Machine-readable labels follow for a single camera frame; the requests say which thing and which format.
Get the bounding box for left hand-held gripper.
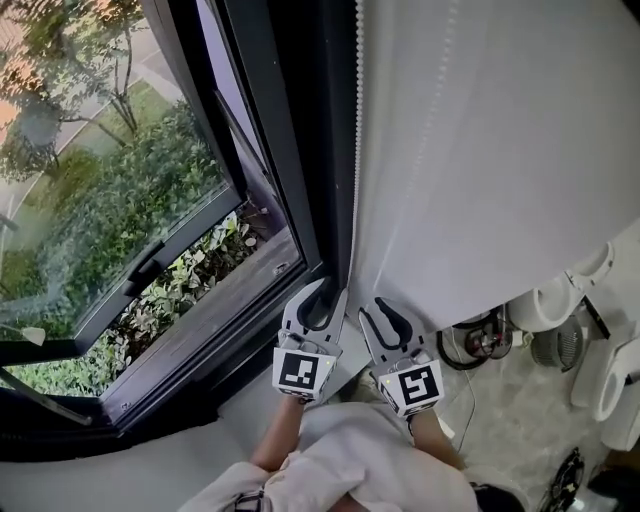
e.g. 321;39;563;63
271;278;350;405

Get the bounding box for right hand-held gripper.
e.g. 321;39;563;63
358;296;447;420

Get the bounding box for white bead pull chain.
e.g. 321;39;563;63
347;0;365;291

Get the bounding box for person's left forearm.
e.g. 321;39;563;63
249;397;306;474

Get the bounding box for person's right forearm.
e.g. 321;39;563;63
407;409;466;471

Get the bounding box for person's white shirt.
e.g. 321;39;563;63
177;399;531;512

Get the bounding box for white round toilet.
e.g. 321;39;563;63
509;242;616;334

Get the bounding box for grey round fan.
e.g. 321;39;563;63
529;314;586;374

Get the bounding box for black baseboard strip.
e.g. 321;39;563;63
582;294;614;341

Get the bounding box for green shrubs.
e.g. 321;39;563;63
0;99;261;396

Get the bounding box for white elongated toilet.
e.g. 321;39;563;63
569;334;640;424

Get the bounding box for black open window sash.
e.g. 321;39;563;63
0;0;251;359

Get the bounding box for thin-trunk tree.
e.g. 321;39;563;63
0;0;146;166

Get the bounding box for white floor cable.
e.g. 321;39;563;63
455;369;479;451

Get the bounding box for black window handle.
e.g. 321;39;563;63
122;239;166;299

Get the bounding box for black cable bundle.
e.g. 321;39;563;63
547;447;587;512

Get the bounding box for white bell-shaped cord pull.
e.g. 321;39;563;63
0;322;47;346

